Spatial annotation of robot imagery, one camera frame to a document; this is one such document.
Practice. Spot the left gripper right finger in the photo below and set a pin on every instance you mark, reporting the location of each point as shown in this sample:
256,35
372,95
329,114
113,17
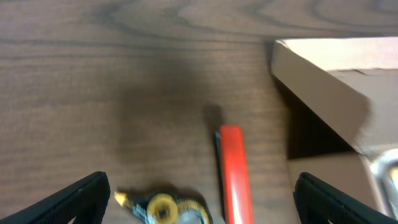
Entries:
318,202

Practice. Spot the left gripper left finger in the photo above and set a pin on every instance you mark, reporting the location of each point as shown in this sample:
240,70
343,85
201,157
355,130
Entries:
84,201

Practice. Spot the correction tape dispenser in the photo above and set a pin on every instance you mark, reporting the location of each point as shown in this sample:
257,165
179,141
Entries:
164,206

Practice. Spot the red marker pen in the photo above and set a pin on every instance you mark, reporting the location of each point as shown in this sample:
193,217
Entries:
234,173

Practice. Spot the open cardboard box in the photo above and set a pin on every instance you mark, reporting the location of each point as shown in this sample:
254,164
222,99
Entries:
343,96

